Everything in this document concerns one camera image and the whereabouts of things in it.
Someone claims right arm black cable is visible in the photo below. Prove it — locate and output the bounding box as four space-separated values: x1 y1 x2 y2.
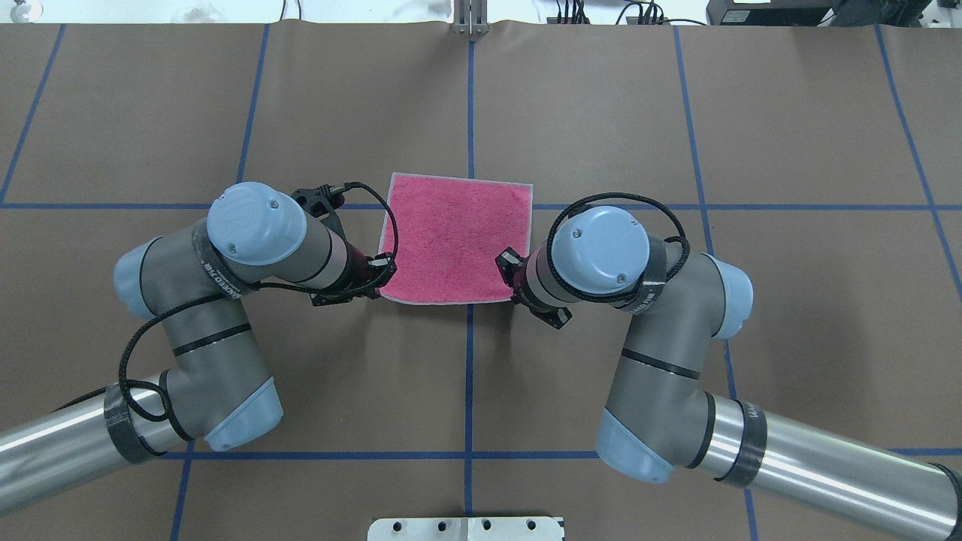
546 193 691 305

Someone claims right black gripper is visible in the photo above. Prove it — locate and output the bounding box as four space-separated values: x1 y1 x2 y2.
495 249 573 329

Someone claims black cable bundle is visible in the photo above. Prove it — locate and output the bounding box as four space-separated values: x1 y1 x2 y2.
546 0 707 27

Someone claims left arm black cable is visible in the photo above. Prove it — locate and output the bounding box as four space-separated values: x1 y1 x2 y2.
118 181 399 444

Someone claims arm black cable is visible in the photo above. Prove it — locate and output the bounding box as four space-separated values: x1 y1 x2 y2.
118 181 399 444
546 193 691 305

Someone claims pink and grey towel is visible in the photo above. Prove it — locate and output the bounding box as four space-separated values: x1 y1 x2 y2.
379 172 534 305

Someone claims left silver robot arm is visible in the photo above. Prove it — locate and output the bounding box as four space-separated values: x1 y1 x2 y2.
2 182 398 515

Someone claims black electronics box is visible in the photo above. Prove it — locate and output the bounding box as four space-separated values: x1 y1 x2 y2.
705 1 835 27

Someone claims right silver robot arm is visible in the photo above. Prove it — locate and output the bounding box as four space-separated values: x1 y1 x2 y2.
495 202 960 540

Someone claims aluminium camera mast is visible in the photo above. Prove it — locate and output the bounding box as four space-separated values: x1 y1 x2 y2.
450 0 490 37

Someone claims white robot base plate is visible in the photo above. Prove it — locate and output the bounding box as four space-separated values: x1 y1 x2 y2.
367 516 567 540

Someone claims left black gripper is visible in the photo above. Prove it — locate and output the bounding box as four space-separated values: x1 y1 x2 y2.
291 184 398 306

